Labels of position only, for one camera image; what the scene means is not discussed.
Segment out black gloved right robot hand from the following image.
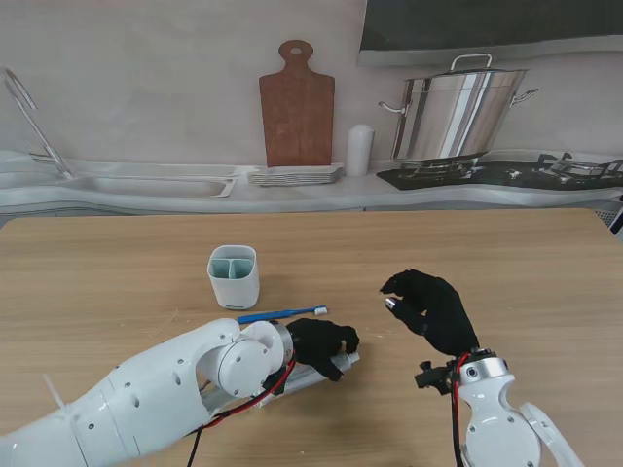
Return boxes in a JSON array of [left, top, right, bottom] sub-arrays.
[[378, 268, 480, 355]]

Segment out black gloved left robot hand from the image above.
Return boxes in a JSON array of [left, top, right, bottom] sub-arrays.
[[286, 318, 361, 382]]

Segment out silver toothpaste tube white cap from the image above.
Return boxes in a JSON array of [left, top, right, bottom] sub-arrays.
[[265, 350, 362, 408]]

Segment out blue toothbrush white bristles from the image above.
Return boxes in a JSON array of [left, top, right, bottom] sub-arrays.
[[237, 305, 328, 325]]

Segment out white toothbrush holder cup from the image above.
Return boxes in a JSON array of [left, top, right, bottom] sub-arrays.
[[206, 244, 260, 311]]

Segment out black gas stove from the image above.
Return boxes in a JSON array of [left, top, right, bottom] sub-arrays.
[[376, 152, 623, 192]]

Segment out stack of white plates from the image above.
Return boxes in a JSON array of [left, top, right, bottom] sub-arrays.
[[246, 163, 346, 187]]

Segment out white cylindrical canister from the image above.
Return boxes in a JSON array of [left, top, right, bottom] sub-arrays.
[[345, 124, 376, 177]]

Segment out large stainless steel pot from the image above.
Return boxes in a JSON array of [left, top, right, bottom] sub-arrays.
[[378, 54, 539, 164]]

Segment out stainless steel sink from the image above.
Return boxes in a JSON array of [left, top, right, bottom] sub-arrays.
[[62, 162, 242, 199]]

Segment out brown wooden cutting board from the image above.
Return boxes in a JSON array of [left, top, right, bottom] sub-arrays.
[[258, 39, 336, 168]]

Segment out dark range hood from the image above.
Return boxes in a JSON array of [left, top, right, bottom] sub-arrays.
[[356, 0, 623, 68]]

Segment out chrome kitchen faucet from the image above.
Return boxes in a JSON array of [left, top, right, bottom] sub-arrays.
[[0, 66, 75, 180]]

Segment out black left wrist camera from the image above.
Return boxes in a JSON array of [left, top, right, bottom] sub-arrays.
[[262, 369, 289, 399]]

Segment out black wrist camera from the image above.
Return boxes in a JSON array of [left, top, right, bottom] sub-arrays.
[[414, 359, 458, 396], [262, 369, 289, 399]]

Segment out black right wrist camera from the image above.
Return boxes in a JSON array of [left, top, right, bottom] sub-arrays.
[[414, 359, 458, 396]]

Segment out red black left arm cable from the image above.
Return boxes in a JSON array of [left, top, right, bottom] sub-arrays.
[[187, 359, 298, 467]]

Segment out red black arm cable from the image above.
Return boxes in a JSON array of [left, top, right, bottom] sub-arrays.
[[450, 353, 472, 467], [187, 359, 298, 467]]

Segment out red black right arm cable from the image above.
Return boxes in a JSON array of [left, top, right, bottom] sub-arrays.
[[450, 353, 472, 467]]

